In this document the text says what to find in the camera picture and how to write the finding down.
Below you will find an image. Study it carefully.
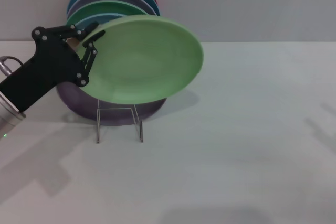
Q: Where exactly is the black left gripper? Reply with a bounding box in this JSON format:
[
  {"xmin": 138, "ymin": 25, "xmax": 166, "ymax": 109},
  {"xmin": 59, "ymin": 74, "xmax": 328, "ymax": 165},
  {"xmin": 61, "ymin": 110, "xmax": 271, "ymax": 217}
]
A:
[{"xmin": 0, "ymin": 21, "xmax": 106, "ymax": 112}]

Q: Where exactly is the light green plate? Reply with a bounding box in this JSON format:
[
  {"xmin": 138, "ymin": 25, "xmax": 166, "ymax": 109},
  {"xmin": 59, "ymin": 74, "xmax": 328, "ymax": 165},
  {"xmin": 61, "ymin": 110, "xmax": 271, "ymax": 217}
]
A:
[{"xmin": 81, "ymin": 14, "xmax": 205, "ymax": 105}]

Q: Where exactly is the light blue plate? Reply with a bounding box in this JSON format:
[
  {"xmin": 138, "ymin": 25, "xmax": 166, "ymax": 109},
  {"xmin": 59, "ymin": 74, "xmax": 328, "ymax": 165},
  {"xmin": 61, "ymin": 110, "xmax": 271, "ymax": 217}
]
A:
[{"xmin": 75, "ymin": 13, "xmax": 124, "ymax": 29}]

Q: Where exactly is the dark green plate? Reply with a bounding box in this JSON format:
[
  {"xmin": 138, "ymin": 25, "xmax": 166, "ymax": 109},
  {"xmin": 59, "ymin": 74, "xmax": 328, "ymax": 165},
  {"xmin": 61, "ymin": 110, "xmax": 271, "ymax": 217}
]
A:
[{"xmin": 66, "ymin": 0, "xmax": 148, "ymax": 27}]

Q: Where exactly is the lilac plate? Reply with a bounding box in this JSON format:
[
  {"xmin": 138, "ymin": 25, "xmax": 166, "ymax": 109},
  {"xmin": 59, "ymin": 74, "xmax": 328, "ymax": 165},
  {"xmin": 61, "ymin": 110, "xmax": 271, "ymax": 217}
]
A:
[{"xmin": 55, "ymin": 81, "xmax": 168, "ymax": 127}]

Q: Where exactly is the left arm cable with connector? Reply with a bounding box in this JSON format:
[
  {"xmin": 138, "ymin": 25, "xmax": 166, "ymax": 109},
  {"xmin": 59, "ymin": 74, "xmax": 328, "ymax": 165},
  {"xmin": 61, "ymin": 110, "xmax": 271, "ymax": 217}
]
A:
[{"xmin": 0, "ymin": 55, "xmax": 25, "ymax": 77}]

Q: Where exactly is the metal wire plate rack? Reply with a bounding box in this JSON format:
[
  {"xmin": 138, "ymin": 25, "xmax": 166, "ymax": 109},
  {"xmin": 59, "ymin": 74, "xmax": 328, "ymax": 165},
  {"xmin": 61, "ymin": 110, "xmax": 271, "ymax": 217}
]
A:
[{"xmin": 96, "ymin": 100, "xmax": 144, "ymax": 145}]

